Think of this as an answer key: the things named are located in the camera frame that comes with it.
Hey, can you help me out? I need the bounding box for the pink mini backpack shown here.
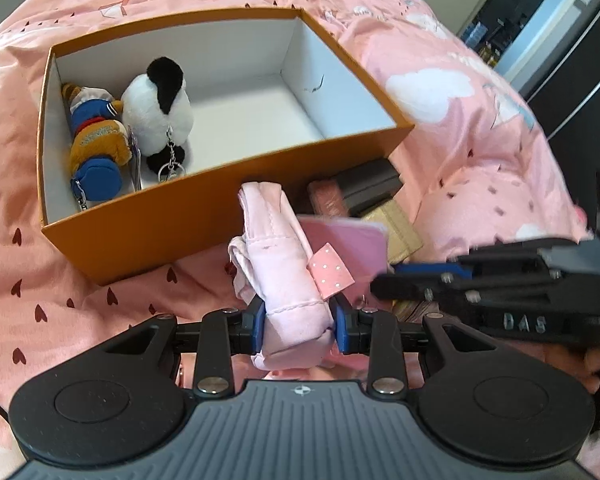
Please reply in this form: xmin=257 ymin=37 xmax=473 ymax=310
xmin=227 ymin=181 xmax=355 ymax=372

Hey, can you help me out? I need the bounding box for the panda plush keychain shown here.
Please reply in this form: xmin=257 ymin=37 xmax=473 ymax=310
xmin=120 ymin=56 xmax=195 ymax=183

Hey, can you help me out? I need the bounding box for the dark grey box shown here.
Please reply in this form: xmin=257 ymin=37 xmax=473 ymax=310
xmin=337 ymin=159 xmax=405 ymax=213

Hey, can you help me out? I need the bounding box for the gold box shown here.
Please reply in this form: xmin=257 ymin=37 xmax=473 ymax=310
xmin=361 ymin=199 xmax=425 ymax=266

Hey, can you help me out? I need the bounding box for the small brown box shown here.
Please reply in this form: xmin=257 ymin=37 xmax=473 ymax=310
xmin=307 ymin=177 xmax=353 ymax=218

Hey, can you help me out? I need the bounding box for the person's right hand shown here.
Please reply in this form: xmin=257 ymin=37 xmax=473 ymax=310
xmin=540 ymin=342 xmax=600 ymax=393

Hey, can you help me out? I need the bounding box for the pink notebook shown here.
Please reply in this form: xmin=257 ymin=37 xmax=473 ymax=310
xmin=297 ymin=214 xmax=388 ymax=288

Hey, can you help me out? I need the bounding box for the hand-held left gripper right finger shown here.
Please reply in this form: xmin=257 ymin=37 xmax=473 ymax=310
xmin=330 ymin=294 xmax=501 ymax=401

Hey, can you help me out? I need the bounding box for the shelf with small bottles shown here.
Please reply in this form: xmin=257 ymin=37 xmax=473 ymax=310
xmin=462 ymin=12 xmax=511 ymax=68

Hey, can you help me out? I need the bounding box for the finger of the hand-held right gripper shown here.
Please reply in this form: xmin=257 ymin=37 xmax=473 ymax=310
xmin=370 ymin=273 xmax=551 ymax=307
xmin=395 ymin=242 xmax=551 ymax=280

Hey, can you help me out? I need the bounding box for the duck plush keychain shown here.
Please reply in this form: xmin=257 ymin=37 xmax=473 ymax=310
xmin=61 ymin=82 xmax=133 ymax=211

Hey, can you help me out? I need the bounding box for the clear plastic hang tag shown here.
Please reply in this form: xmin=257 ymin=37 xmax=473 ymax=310
xmin=129 ymin=127 xmax=144 ymax=192

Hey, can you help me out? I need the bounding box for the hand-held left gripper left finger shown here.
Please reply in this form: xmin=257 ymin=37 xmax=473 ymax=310
xmin=97 ymin=302 xmax=267 ymax=401

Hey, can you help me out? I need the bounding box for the pink printed blanket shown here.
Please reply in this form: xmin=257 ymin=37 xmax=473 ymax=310
xmin=0 ymin=0 xmax=598 ymax=480

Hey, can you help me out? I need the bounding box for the orange cardboard box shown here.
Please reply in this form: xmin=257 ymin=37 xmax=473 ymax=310
xmin=37 ymin=6 xmax=416 ymax=287

